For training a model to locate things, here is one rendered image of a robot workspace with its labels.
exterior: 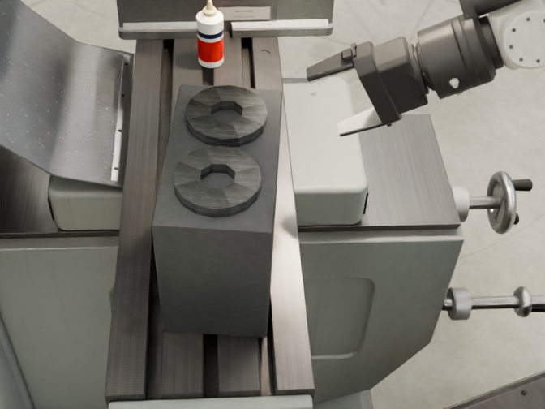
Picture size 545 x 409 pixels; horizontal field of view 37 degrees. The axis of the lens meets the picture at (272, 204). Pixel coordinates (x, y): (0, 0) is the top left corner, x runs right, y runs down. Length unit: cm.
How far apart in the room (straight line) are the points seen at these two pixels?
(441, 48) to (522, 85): 197
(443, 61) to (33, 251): 72
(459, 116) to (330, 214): 151
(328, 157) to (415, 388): 90
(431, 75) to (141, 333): 45
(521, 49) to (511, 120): 183
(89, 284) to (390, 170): 55
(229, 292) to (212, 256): 6
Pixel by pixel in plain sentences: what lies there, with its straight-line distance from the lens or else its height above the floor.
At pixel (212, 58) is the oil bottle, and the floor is 98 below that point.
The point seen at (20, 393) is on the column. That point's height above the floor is 32.
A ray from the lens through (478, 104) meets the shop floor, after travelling 282.
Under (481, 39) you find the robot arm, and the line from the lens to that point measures 98.
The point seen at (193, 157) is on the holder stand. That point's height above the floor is 116.
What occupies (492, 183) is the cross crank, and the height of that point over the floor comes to 67.
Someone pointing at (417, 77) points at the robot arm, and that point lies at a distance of 100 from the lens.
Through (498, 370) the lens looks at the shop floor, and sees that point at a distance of 214.
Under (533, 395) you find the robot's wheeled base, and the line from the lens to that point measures 141.
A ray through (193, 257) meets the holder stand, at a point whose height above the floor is 110.
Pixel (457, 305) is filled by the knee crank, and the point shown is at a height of 56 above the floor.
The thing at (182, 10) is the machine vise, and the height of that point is 100.
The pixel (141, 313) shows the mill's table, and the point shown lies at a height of 96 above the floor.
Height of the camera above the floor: 175
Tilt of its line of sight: 47 degrees down
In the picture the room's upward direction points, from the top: 3 degrees clockwise
